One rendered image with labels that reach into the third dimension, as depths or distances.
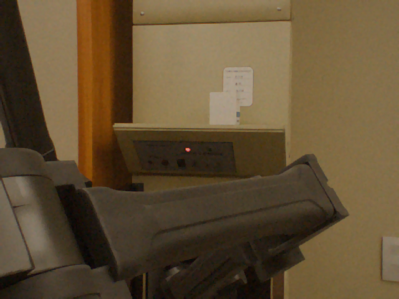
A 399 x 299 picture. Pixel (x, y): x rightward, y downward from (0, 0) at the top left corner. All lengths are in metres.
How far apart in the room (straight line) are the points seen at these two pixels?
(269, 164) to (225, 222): 0.63
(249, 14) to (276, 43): 0.08
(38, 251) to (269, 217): 0.24
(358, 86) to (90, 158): 0.77
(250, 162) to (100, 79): 0.34
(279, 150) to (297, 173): 0.45
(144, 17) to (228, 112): 0.28
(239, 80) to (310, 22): 0.49
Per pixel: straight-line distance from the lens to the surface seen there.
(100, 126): 1.12
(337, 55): 1.53
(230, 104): 1.02
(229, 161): 1.05
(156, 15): 1.16
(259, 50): 1.11
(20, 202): 0.31
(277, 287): 1.14
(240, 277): 1.03
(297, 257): 0.64
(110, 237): 0.34
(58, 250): 0.30
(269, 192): 0.50
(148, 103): 1.14
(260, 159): 1.04
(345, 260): 1.57
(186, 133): 1.01
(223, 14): 1.13
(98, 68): 1.12
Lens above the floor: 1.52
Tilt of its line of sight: 3 degrees down
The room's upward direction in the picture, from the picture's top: 1 degrees clockwise
